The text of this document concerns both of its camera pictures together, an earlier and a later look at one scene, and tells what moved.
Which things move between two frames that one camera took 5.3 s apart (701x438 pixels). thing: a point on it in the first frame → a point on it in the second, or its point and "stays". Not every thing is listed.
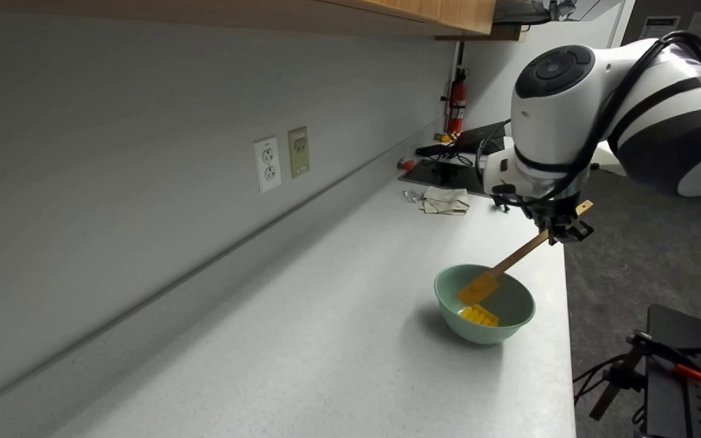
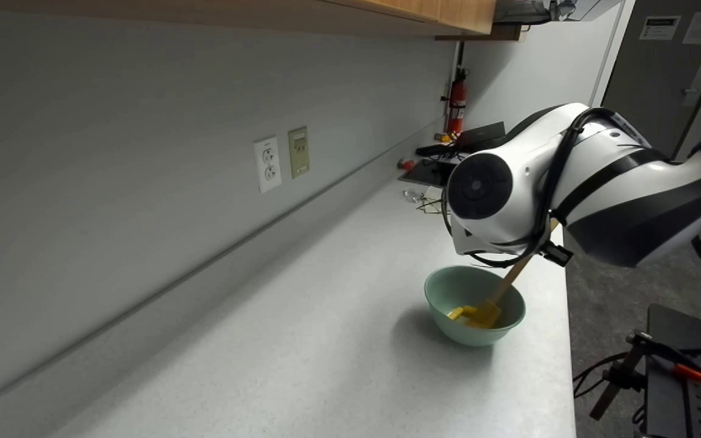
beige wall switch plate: (299, 141) stays
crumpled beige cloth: (440, 198) stays
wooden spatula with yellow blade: (484, 287) → (486, 313)
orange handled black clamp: (632, 372) stays
